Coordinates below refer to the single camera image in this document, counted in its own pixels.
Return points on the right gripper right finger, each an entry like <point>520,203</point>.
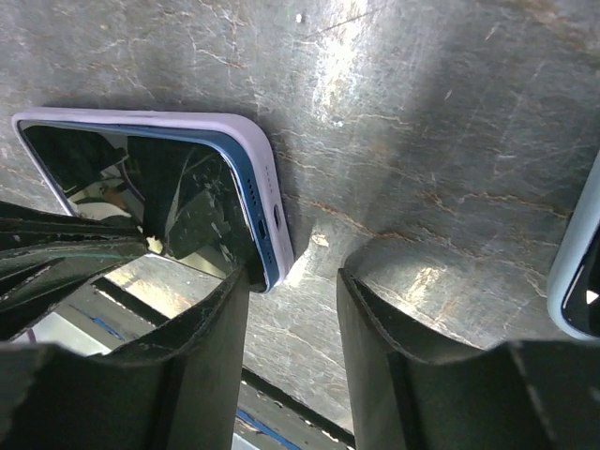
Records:
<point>413,388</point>

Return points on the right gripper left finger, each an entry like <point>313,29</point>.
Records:
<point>176,387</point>

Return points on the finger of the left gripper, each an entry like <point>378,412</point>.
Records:
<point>47,257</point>

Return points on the blue edged black phone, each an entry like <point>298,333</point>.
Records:
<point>191,194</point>

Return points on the pink edged black phone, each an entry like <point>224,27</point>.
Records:
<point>581,307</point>

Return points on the lavender phone case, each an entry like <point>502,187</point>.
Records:
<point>241,130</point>

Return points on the light blue phone case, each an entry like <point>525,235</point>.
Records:
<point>581,233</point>

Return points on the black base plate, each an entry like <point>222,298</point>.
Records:
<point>266,417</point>

